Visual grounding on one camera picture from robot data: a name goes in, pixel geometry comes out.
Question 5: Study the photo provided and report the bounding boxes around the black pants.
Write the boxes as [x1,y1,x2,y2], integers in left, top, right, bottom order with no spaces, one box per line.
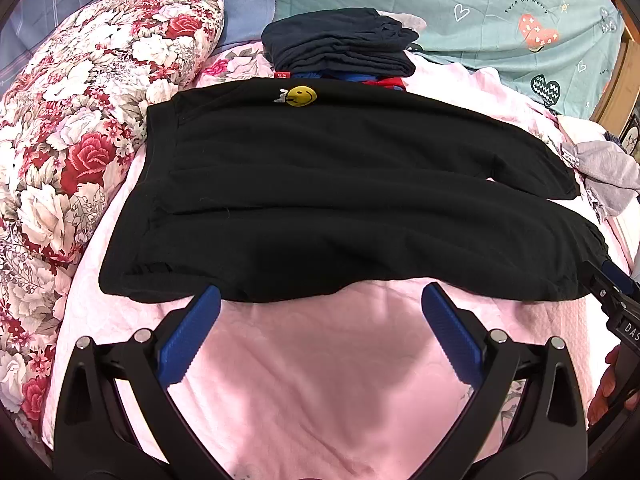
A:
[99,78,608,302]

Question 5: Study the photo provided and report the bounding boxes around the person's right hand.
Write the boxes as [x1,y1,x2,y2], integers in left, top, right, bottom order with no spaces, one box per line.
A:
[587,346,620,426]

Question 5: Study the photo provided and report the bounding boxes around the pink floral bed sheet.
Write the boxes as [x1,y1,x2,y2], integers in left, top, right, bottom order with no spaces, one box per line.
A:
[41,54,617,479]

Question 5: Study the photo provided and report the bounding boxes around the grey garment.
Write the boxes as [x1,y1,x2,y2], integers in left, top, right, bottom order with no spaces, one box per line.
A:
[561,141,639,220]

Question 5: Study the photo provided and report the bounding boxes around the wooden headboard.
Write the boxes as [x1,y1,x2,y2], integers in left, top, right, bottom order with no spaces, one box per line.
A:
[591,0,639,156]

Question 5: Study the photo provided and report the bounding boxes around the red floral pillow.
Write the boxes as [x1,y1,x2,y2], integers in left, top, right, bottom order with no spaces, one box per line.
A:
[1,0,224,440]

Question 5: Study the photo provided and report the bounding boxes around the teal heart print quilt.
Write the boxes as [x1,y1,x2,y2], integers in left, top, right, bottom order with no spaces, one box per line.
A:
[276,0,625,118]

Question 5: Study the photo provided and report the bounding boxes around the folded red garment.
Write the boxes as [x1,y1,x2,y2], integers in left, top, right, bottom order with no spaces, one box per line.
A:
[273,70,407,91]

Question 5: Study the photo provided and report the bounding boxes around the folded blue garment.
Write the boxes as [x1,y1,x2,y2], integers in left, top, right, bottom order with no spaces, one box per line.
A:
[290,70,407,92]

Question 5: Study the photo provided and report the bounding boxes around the folded dark navy garment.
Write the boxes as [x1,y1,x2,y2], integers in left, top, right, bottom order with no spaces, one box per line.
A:
[262,8,419,78]

